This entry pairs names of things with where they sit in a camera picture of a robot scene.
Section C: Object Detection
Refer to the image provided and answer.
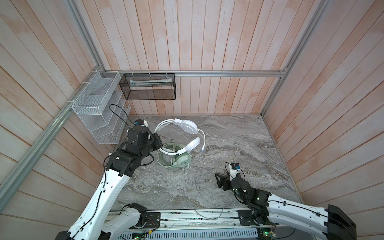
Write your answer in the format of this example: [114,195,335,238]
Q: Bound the white headphone cable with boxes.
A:
[191,149,235,220]

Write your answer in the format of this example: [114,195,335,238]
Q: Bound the green headphones with cable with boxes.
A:
[156,143,192,169]

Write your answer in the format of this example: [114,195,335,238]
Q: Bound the white headphones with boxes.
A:
[153,118,207,156]

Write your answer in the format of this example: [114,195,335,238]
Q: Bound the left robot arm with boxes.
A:
[56,120,163,240]

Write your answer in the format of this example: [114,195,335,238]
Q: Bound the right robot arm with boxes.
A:
[215,173,357,240]

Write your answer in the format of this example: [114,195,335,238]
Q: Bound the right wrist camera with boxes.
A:
[228,163,240,181]

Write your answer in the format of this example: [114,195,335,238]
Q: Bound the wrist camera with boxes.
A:
[228,163,240,181]
[134,119,149,127]

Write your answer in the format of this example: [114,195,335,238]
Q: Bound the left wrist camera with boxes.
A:
[134,119,149,127]

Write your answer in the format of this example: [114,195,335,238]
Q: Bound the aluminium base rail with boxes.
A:
[73,206,323,240]

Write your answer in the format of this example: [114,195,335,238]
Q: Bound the white wire mesh shelf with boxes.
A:
[72,71,131,145]

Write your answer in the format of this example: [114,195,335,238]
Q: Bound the black wire mesh basket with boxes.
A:
[119,73,177,101]

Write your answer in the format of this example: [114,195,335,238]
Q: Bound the aluminium frame bar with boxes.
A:
[105,70,286,78]

